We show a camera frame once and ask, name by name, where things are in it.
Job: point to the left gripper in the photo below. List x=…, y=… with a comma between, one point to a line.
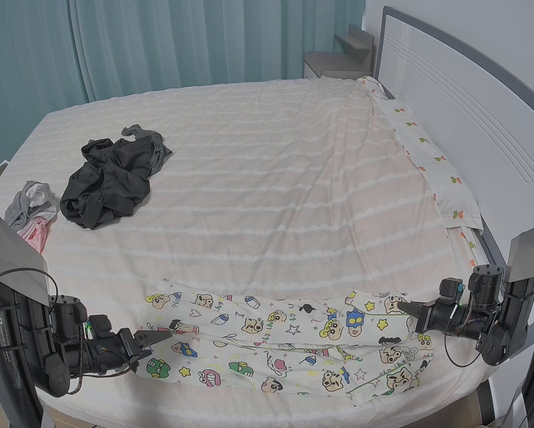
x=111, y=350

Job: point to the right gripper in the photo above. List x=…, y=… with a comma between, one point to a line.
x=436, y=319

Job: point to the white printed pyjama top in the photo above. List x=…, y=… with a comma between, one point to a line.
x=249, y=328

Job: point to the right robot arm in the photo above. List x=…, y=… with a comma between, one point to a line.
x=516, y=310

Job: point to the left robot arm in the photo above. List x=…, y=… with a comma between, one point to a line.
x=26, y=328

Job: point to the white printed pillow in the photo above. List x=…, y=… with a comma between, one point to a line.
x=432, y=163

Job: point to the pink garment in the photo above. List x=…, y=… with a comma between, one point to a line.
x=37, y=235

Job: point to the black garment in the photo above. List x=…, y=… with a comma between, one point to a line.
x=106, y=185

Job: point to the white garment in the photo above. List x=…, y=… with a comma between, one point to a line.
x=40, y=201

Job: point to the light grey garment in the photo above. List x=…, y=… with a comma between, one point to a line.
x=19, y=199

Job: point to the bed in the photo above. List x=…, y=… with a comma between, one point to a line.
x=267, y=185

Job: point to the dark grey garment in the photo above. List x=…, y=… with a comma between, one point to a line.
x=136, y=130

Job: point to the grey bedside table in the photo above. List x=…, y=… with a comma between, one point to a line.
x=334, y=63

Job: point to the blue-green curtain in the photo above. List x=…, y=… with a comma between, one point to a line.
x=213, y=25
x=26, y=38

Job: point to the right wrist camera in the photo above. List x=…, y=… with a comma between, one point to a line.
x=450, y=290

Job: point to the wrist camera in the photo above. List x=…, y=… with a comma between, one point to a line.
x=100, y=327
x=450, y=290

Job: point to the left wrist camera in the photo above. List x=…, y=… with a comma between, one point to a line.
x=100, y=327

